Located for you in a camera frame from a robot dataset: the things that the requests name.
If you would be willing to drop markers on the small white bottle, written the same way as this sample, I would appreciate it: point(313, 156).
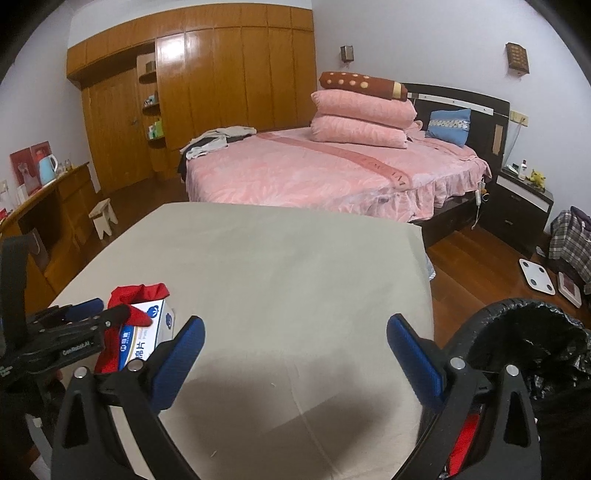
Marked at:
point(523, 170)

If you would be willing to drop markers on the white and blue box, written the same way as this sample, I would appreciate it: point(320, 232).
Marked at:
point(138, 344)

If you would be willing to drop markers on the brown dotted bolster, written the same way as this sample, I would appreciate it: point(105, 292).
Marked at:
point(355, 84)

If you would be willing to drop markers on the wooden wardrobe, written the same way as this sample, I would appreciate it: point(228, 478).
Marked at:
point(221, 78)

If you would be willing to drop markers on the bed with pink bedspread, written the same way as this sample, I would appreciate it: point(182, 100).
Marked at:
point(314, 175)

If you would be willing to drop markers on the yellow plush toy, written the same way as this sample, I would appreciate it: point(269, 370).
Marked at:
point(538, 179)

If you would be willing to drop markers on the blue cushion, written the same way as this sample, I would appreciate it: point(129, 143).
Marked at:
point(448, 128)

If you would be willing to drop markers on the green bottle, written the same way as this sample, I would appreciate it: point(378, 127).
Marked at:
point(158, 129)

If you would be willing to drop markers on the wall socket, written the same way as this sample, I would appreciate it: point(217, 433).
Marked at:
point(519, 117)

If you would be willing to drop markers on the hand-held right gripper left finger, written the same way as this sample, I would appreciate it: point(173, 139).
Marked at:
point(178, 364)

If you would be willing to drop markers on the light blue kettle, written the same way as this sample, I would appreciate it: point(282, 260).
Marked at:
point(46, 170)

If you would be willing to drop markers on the black headboard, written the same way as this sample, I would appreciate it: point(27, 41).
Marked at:
point(485, 124)

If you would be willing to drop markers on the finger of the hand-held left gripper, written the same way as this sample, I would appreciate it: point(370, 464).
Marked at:
point(113, 317)
point(85, 308)

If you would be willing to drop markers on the small white stool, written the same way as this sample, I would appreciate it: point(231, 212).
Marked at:
point(102, 217)

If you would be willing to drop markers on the plaid shirt on chair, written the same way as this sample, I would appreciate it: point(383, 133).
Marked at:
point(570, 244)

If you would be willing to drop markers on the red box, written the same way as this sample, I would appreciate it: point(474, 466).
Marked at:
point(23, 170)

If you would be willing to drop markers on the black trash bin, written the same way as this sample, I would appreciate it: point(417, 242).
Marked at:
point(545, 332)

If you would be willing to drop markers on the brown wall lamp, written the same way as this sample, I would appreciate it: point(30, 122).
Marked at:
point(347, 54)
point(517, 57)

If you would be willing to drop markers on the pink pillow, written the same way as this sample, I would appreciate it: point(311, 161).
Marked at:
point(360, 107)
point(355, 134)

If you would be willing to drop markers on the white bathroom scale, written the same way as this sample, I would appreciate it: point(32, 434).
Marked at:
point(538, 276)

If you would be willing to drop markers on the wooden side desk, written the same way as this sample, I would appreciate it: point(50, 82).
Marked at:
point(64, 207)

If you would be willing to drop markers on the pink rimmed bathroom scale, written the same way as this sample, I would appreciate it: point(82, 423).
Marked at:
point(569, 290)

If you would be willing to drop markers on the black nightstand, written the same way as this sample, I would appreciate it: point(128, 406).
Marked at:
point(512, 212)

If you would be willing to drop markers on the red packaging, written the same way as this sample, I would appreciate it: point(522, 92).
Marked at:
point(466, 436)

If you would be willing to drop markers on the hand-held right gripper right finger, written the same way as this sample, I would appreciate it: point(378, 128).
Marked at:
point(415, 364)

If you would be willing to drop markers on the pile of clothes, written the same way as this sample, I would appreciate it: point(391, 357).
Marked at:
point(212, 141)

